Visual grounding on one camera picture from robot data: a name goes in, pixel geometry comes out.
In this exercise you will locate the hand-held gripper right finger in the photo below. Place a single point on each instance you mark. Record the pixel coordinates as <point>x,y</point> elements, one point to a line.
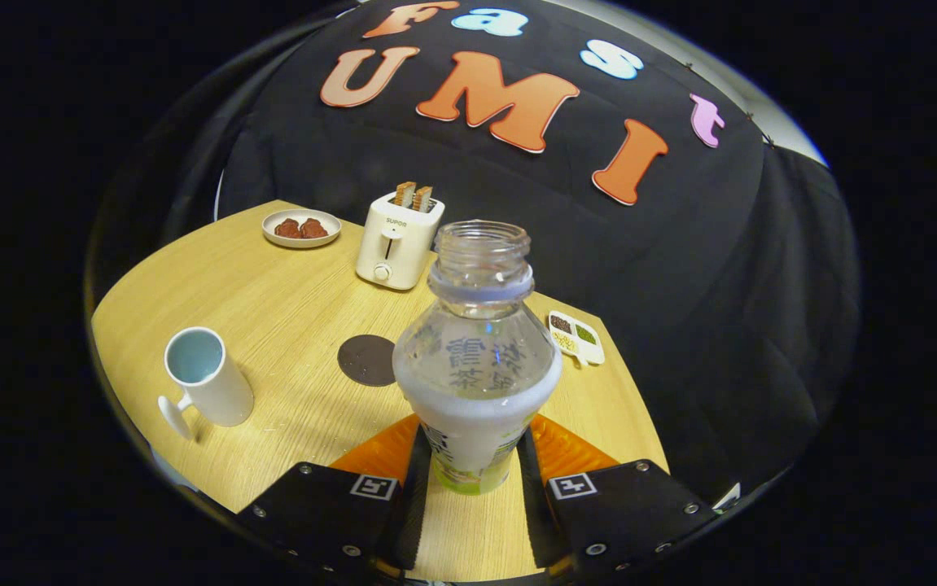
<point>531,496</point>

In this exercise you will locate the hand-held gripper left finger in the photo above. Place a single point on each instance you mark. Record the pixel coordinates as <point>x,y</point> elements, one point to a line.
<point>418,496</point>

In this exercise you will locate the clear plastic juice bottle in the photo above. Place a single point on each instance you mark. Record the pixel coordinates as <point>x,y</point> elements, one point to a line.
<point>476,366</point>

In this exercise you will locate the dark brown round coaster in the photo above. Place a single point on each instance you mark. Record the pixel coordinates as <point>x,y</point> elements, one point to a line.
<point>364,360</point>

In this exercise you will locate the white cup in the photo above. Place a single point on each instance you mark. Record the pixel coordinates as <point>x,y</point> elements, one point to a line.
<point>220,395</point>

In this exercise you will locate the white divided bean dish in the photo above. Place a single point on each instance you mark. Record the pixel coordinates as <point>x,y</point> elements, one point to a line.
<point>590,352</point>

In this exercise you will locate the white flat object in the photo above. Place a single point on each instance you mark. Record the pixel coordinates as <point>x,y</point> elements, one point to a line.
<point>727,496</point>

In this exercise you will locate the wooden table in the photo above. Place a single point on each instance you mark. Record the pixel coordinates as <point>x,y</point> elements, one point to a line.
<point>289,301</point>

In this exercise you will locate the white toaster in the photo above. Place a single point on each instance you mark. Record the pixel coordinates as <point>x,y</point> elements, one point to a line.
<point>395,252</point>

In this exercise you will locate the white round plate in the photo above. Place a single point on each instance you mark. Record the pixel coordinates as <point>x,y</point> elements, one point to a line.
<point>301,242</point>

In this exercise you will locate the brown food piece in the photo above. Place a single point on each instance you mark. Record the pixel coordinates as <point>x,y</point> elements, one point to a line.
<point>313,229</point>
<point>287,229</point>

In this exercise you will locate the toast slice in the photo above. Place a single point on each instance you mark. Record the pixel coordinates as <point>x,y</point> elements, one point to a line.
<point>404,194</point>
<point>422,199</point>

